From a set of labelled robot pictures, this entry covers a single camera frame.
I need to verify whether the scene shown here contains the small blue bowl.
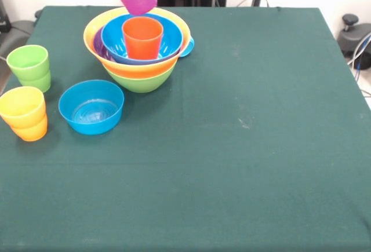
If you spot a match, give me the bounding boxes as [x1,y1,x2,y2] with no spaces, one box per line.
[58,79,125,136]

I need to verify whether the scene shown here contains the yellow cup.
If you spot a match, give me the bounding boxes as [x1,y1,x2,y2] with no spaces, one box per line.
[0,86,47,130]

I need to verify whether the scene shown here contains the green cup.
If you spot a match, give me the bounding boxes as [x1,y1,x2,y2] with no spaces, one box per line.
[20,71,52,93]
[6,45,50,83]

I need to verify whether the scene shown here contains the dark equipment box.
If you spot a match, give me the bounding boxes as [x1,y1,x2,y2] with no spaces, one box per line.
[0,0,12,34]

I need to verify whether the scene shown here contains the blue cup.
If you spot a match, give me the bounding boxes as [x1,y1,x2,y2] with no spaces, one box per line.
[178,36,195,59]

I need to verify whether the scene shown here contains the red-orange cup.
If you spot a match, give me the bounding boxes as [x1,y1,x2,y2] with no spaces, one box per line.
[121,16,165,60]

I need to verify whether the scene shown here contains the blue cable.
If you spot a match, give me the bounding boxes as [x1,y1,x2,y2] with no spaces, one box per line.
[347,30,371,72]

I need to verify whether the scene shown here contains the green bowl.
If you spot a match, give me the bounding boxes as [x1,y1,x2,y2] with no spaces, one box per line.
[106,60,177,94]

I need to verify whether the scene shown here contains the orange cup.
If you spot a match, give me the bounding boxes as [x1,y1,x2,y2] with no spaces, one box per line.
[10,115,48,143]

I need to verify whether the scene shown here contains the purple bowl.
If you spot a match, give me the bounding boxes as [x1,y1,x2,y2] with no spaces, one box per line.
[92,27,179,67]

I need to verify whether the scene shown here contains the yellow bowl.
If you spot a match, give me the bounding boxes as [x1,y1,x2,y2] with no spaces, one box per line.
[83,6,192,79]

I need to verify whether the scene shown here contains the dark green table cloth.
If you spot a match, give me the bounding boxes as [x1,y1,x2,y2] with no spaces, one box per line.
[0,5,371,252]

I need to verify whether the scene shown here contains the black stand with knob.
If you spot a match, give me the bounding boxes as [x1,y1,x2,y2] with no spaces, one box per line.
[337,13,371,70]

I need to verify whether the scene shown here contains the large blue bowl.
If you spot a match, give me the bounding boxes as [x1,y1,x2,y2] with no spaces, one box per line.
[100,13,184,64]

